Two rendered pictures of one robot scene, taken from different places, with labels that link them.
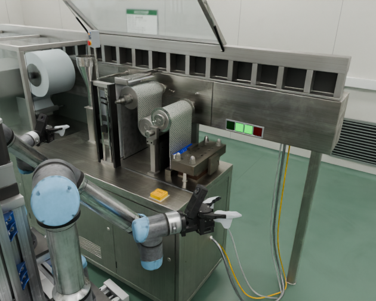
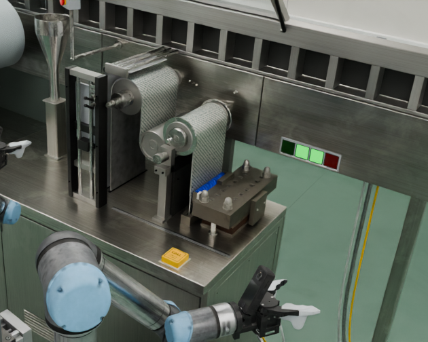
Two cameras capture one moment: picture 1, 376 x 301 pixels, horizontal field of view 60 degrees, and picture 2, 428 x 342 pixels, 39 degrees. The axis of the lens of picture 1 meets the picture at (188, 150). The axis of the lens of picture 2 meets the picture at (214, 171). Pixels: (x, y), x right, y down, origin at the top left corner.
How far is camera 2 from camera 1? 0.37 m
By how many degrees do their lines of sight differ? 5
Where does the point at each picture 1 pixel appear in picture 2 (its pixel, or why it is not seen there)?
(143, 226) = (185, 326)
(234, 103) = (297, 114)
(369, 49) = not seen: outside the picture
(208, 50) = (259, 26)
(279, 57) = (373, 51)
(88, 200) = not seen: hidden behind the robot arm
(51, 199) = (77, 297)
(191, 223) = (248, 320)
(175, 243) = not seen: hidden behind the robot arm
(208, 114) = (253, 127)
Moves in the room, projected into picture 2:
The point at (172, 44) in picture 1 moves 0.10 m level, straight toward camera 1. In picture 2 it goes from (200, 9) to (202, 15)
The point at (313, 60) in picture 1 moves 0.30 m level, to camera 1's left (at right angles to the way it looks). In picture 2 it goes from (425, 62) to (335, 55)
